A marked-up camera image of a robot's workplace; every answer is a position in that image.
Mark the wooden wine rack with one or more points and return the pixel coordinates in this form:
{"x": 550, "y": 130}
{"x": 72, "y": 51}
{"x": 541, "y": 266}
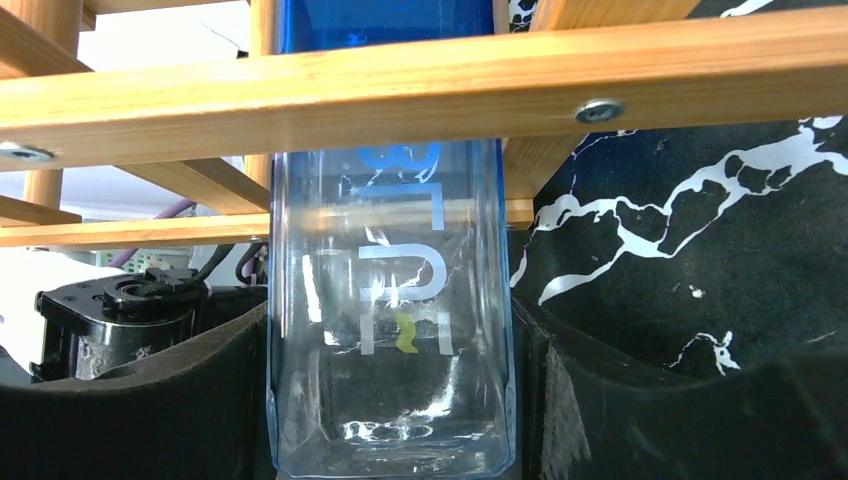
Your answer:
{"x": 179, "y": 122}

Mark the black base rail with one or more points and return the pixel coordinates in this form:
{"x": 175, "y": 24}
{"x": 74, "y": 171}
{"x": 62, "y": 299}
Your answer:
{"x": 93, "y": 326}

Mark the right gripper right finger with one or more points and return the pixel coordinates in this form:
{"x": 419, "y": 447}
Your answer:
{"x": 589, "y": 411}

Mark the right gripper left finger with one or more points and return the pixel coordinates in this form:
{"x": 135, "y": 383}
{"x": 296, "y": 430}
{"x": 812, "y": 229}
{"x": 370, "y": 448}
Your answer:
{"x": 193, "y": 411}

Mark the clear square blue-label bottle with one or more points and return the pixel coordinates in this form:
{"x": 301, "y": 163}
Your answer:
{"x": 390, "y": 341}

